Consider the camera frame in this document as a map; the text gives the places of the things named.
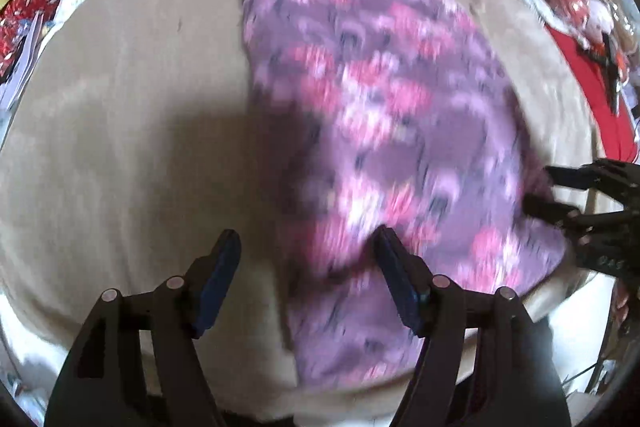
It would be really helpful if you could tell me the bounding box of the purple floral garment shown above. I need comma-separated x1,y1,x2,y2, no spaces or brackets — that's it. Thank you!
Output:
243,0,565,388

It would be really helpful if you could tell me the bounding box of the red cushion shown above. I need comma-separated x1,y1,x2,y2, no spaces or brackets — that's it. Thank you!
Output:
547,25,639,162

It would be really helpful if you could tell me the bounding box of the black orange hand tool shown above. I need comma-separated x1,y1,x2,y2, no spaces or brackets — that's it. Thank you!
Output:
582,32,628,116

